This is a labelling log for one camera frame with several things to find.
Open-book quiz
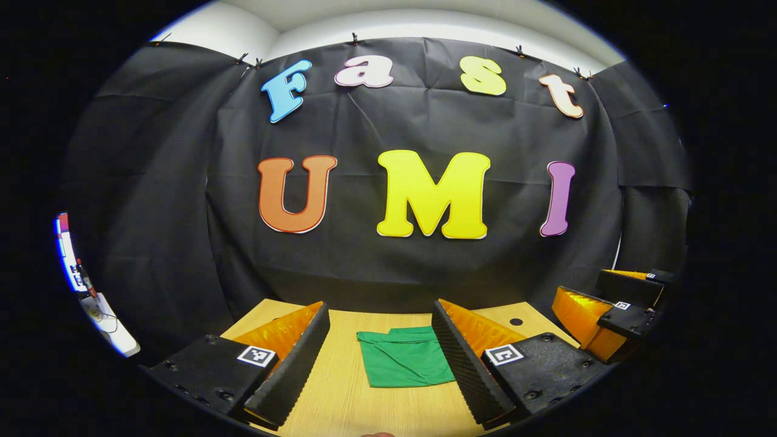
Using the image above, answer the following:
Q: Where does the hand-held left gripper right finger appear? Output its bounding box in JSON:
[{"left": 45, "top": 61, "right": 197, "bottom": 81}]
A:
[{"left": 431, "top": 299, "right": 614, "bottom": 430}]

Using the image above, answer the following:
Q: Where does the green T-shirt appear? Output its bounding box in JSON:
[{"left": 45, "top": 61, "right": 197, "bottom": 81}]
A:
[{"left": 357, "top": 327, "right": 456, "bottom": 388}]

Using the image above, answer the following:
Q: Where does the black backdrop cloth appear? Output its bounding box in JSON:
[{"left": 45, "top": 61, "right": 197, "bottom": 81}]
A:
[{"left": 61, "top": 36, "right": 693, "bottom": 365}]

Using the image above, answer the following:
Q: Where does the bright monitor screen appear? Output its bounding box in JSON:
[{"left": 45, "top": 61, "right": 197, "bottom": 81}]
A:
[{"left": 55, "top": 212, "right": 92, "bottom": 293}]

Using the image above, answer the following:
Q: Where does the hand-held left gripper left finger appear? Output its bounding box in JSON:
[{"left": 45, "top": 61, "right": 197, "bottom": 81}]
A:
[{"left": 143, "top": 301, "right": 331, "bottom": 430}]

